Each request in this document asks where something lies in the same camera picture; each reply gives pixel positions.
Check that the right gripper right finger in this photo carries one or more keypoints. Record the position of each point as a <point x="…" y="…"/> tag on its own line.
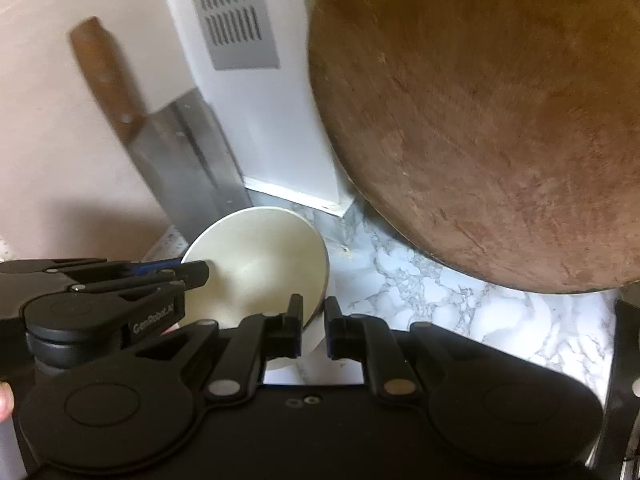
<point x="370" y="342"/>

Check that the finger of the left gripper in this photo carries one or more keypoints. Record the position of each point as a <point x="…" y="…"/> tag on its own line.
<point x="193" y="274"/>

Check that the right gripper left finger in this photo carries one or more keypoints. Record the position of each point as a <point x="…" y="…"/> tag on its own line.
<point x="258" y="339"/>

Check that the cream bowl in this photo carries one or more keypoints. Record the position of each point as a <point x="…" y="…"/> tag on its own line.
<point x="257" y="259"/>

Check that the person's left hand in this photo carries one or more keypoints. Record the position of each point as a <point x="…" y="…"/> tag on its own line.
<point x="6" y="401"/>

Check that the round wooden cutting board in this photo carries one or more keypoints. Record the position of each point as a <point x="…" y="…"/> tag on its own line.
<point x="501" y="137"/>

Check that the grey vent grille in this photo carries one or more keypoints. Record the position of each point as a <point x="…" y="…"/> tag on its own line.
<point x="238" y="34"/>

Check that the cleaver with wooden handle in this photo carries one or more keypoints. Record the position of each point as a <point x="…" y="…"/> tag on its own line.
<point x="180" y="150"/>

